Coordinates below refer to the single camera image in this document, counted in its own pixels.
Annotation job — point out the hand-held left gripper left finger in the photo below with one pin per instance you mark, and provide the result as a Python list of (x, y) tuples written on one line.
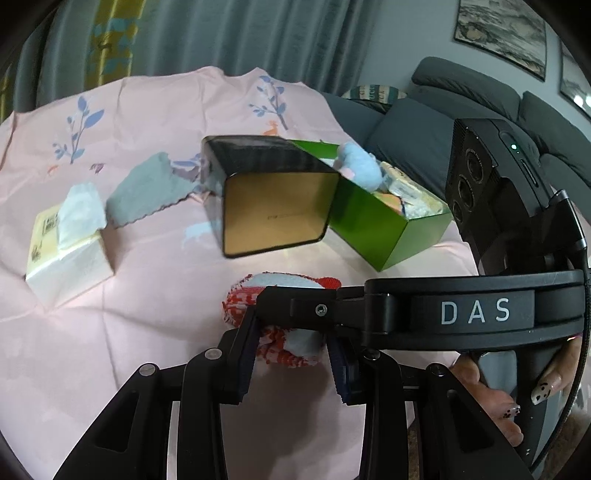
[(242, 364)]

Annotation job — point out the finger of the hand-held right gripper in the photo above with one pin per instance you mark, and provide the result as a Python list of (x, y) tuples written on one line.
[(300, 304)]

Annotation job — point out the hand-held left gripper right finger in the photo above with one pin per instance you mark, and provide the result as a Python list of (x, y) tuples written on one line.
[(344, 369)]

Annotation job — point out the red patterned sock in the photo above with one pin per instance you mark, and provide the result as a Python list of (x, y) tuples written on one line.
[(238, 302)]

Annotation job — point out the green box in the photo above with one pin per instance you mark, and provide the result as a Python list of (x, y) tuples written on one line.
[(369, 230)]

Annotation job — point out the blue plush elephant toy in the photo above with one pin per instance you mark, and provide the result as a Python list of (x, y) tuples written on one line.
[(362, 166)]

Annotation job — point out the person's right hand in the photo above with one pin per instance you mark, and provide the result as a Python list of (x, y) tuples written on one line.
[(512, 431)]

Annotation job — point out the pink printed bedsheet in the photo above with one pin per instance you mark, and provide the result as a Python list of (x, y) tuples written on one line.
[(138, 300)]

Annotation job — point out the grey cloth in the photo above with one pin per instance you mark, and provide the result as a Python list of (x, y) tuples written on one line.
[(147, 189)]

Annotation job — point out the grey sofa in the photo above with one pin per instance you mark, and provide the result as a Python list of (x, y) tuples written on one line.
[(406, 120)]

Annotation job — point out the open yellow tissue pack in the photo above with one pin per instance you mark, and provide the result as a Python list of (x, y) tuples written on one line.
[(64, 263)]

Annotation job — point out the striped cushion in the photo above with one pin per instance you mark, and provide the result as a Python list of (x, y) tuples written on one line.
[(374, 94)]

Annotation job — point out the grey curtain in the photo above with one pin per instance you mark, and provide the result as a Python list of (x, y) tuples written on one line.
[(231, 32)]

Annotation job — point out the yellow patterned curtain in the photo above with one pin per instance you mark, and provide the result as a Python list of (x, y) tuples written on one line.
[(115, 46)]

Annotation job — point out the framed landscape wall picture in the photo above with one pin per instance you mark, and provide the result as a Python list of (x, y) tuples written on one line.
[(503, 32), (577, 78)]

